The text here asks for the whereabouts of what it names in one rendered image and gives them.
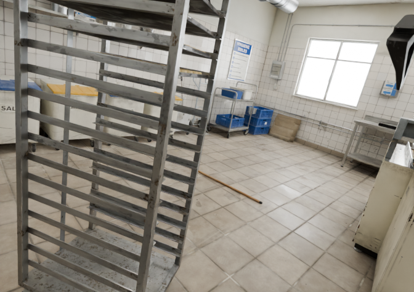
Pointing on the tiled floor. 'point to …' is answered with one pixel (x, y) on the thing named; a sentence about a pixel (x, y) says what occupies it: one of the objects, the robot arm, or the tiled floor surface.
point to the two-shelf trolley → (231, 111)
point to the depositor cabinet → (382, 202)
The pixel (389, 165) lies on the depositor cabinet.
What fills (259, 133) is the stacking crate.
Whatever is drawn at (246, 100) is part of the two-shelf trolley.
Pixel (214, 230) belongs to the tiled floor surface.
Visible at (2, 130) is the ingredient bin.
